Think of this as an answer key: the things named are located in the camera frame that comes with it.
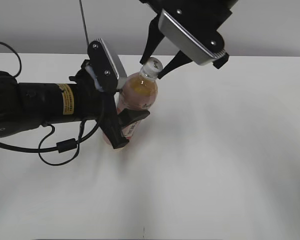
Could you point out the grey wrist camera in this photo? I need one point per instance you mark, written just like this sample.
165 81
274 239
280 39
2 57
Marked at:
105 67
187 43

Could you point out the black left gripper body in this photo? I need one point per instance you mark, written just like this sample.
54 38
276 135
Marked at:
93 102

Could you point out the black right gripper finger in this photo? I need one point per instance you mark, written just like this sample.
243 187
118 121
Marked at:
155 36
179 60

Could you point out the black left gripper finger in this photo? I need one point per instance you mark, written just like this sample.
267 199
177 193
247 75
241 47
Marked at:
127 117

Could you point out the pink peach tea bottle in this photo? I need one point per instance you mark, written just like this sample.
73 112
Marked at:
138 93

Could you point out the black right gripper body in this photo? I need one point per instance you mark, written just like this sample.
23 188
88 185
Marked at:
201 18

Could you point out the white bottle cap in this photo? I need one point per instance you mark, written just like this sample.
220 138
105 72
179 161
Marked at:
151 69

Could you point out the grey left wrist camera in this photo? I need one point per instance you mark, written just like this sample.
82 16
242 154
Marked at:
105 67

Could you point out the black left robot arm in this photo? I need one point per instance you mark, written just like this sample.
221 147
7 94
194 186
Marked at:
26 106

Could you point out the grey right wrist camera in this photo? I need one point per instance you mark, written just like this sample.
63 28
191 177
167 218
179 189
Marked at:
187 43

